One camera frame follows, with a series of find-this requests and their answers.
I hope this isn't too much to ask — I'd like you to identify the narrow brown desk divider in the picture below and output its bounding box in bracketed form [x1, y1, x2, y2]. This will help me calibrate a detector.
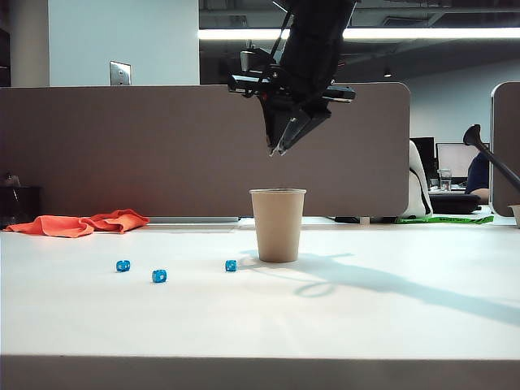
[489, 80, 520, 218]

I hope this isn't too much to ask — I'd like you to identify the orange cloth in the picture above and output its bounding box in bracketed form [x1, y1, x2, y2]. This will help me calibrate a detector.
[3, 208, 151, 239]

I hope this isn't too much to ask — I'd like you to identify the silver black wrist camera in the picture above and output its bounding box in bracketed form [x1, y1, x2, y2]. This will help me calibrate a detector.
[239, 47, 278, 76]

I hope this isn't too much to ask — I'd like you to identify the black zip case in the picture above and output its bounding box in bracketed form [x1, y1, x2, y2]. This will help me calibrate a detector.
[428, 193, 483, 215]

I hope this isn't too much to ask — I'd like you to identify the seated person in blue shirt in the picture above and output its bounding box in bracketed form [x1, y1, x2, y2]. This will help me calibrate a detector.
[464, 152, 492, 203]

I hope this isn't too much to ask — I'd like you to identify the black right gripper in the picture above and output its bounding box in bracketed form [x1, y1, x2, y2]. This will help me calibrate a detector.
[227, 30, 357, 158]

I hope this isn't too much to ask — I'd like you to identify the white bag with black strap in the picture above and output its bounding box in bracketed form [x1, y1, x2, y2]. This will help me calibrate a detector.
[400, 140, 434, 221]

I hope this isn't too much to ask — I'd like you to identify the metal wall outlet plate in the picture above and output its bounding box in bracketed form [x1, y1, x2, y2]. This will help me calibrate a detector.
[109, 60, 132, 87]

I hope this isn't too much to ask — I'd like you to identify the brown paper cup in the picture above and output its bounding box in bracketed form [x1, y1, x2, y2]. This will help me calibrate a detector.
[249, 188, 307, 264]

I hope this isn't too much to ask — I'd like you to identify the wide desktop computer monitor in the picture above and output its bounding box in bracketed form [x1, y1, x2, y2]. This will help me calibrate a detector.
[435, 142, 480, 179]

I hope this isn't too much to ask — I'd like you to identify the black box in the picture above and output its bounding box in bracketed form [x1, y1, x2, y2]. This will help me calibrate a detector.
[0, 185, 43, 229]

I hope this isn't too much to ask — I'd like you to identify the long ceiling light strip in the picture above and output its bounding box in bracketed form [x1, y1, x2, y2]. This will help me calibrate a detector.
[198, 27, 520, 41]

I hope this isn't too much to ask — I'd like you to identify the dark desktop computer monitor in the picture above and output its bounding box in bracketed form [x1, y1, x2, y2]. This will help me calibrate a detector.
[409, 136, 436, 180]

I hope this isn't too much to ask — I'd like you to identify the black stand rod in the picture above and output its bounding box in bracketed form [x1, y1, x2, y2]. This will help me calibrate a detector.
[462, 123, 520, 189]

